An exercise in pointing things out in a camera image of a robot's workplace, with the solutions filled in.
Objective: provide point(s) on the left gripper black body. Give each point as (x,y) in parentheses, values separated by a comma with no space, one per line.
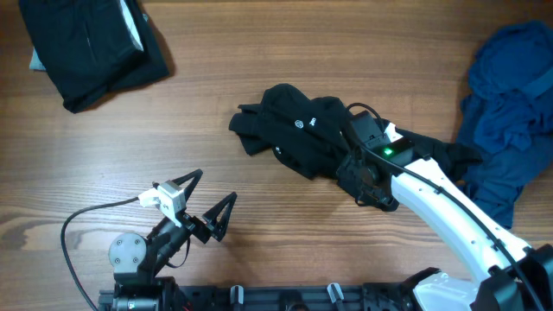
(193,224)

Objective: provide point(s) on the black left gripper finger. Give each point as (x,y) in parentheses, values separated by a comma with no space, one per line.
(217,218)
(192,178)

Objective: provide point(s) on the black t-shirt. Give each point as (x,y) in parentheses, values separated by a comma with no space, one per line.
(310,135)

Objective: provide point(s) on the folded grey garment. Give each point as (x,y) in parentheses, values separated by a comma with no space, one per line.
(35,63)

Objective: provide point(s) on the blue garment pile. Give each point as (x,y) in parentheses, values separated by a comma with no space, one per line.
(507,117)

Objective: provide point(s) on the folded black garment stack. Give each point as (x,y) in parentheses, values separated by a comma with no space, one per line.
(92,47)

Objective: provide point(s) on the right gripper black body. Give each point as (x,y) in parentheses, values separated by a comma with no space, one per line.
(351,171)

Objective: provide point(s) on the black mounting rail base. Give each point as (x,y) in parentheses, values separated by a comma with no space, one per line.
(366,297)

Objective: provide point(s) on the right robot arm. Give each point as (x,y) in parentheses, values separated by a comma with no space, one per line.
(385,170)

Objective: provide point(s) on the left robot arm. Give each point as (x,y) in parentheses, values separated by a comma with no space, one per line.
(136,260)

